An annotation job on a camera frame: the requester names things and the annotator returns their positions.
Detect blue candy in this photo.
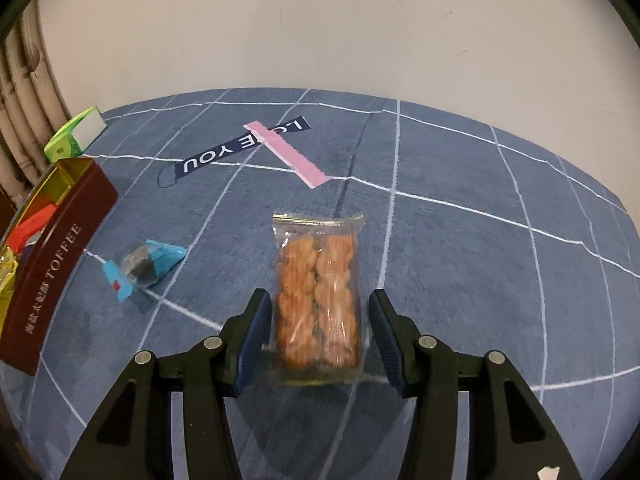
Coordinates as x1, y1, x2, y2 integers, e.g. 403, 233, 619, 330
102, 238, 186, 302

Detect clear pack orange biscuits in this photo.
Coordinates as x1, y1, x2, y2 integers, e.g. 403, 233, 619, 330
272, 214, 364, 386

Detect red snack packet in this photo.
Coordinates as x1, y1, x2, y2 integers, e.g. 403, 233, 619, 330
6, 204, 56, 254

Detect yellow snack bag silver seam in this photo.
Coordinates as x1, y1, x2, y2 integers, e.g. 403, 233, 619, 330
0, 247, 18, 311

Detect blue checked tablecloth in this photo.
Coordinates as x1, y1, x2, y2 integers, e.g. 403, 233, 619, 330
1, 89, 639, 479

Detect red gold toffee tin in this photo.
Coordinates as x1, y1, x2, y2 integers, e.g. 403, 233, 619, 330
1, 157, 118, 376

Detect green tissue pack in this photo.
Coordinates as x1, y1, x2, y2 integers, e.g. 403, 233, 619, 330
44, 106, 106, 164

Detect beige patterned curtain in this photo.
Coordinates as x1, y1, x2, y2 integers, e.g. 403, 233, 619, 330
1, 0, 70, 208

